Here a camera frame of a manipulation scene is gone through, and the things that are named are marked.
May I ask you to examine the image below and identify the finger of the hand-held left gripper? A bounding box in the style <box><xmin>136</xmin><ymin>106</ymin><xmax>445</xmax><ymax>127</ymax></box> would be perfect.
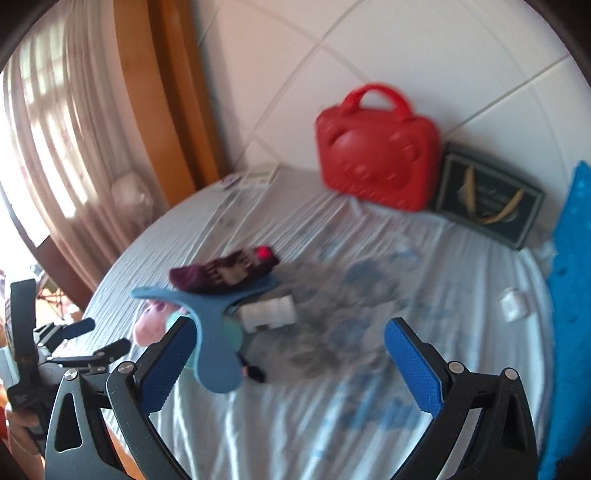
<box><xmin>51</xmin><ymin>338</ymin><xmax>131</xmax><ymax>374</ymax></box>
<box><xmin>36</xmin><ymin>318</ymin><xmax>96</xmax><ymax>352</ymax></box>

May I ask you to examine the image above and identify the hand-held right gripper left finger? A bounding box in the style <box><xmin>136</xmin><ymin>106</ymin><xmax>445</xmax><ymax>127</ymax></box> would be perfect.
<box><xmin>45</xmin><ymin>316</ymin><xmax>198</xmax><ymax>480</ymax></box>

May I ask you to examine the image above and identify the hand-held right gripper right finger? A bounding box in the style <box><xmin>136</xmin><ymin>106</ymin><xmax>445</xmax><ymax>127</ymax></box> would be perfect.
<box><xmin>384</xmin><ymin>318</ymin><xmax>539</xmax><ymax>480</ymax></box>

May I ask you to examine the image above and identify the blue plastic storage crate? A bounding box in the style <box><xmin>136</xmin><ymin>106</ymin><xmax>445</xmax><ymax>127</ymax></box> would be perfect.
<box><xmin>538</xmin><ymin>161</ymin><xmax>591</xmax><ymax>480</ymax></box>

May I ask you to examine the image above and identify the person's left hand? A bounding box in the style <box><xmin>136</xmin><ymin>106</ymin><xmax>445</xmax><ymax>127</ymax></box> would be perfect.
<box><xmin>4</xmin><ymin>401</ymin><xmax>47</xmax><ymax>459</ymax></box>

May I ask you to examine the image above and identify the pink and teal plush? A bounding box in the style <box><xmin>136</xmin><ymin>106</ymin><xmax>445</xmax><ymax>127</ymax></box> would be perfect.
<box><xmin>134</xmin><ymin>298</ymin><xmax>250</xmax><ymax>356</ymax></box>

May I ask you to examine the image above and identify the dark maroon sock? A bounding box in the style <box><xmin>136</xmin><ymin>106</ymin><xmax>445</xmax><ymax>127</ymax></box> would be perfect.
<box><xmin>169</xmin><ymin>247</ymin><xmax>281</xmax><ymax>295</ymax></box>

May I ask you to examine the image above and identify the white bottle with orange label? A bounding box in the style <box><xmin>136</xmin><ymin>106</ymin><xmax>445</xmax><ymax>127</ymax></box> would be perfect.
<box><xmin>240</xmin><ymin>295</ymin><xmax>296</xmax><ymax>333</ymax></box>

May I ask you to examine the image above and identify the small white box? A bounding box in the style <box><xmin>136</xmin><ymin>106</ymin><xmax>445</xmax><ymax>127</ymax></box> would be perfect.
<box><xmin>500</xmin><ymin>286</ymin><xmax>530</xmax><ymax>323</ymax></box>

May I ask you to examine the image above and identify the translucent white plastic bag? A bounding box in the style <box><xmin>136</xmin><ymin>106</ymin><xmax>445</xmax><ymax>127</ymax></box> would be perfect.
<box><xmin>111</xmin><ymin>172</ymin><xmax>155</xmax><ymax>232</ymax></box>

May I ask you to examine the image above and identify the dark gift bag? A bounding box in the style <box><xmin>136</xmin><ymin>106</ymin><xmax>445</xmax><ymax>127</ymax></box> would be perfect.
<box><xmin>431</xmin><ymin>142</ymin><xmax>546</xmax><ymax>251</ymax></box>

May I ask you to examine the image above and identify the beige curtain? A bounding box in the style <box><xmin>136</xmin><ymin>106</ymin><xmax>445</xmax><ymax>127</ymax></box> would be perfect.
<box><xmin>0</xmin><ymin>9</ymin><xmax>162</xmax><ymax>301</ymax></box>

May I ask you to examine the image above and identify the white remote control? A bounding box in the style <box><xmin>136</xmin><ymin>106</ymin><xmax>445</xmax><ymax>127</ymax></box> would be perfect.
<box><xmin>239</xmin><ymin>165</ymin><xmax>280</xmax><ymax>188</ymax></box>

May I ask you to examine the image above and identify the red bear-face suitcase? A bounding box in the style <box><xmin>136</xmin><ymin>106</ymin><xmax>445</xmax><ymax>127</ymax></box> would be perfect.
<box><xmin>315</xmin><ymin>83</ymin><xmax>441</xmax><ymax>213</ymax></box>

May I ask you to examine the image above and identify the white padded wooden headboard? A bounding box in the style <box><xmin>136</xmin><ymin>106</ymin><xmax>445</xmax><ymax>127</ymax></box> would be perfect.
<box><xmin>113</xmin><ymin>0</ymin><xmax>591</xmax><ymax>259</ymax></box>

